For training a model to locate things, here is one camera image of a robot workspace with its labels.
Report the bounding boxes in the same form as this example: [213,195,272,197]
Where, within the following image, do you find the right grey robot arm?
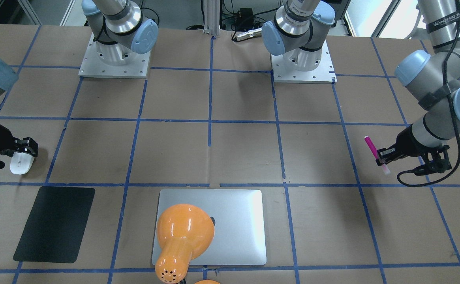
[0,0,159,176]

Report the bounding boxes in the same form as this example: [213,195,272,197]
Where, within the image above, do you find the orange desk lamp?
[155,204,215,284]

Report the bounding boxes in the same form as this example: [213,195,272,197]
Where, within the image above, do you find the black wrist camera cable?
[396,0,460,188]

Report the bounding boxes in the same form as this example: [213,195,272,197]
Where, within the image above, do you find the silver grey laptop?
[157,188,267,266]

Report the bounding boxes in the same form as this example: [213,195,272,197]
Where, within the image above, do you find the black mousepad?
[13,186,96,263]

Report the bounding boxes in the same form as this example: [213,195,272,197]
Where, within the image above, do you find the white computer mouse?
[9,152,35,175]

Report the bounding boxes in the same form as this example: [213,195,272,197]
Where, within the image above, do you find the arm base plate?
[270,41,337,84]
[78,34,152,79]

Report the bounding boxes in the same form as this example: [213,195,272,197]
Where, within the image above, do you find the black cable bundle background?
[185,0,277,32]

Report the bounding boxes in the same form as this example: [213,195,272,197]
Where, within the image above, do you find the silver cylindrical connector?
[232,28,262,43]

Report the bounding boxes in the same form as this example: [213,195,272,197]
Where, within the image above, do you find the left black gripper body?
[396,126,451,174]

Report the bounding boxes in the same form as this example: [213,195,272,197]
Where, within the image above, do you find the pink marker pen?
[364,136,391,175]

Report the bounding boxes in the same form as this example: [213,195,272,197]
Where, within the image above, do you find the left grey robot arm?
[262,0,460,176]

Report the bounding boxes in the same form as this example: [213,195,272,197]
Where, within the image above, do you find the aluminium frame post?
[202,0,221,38]

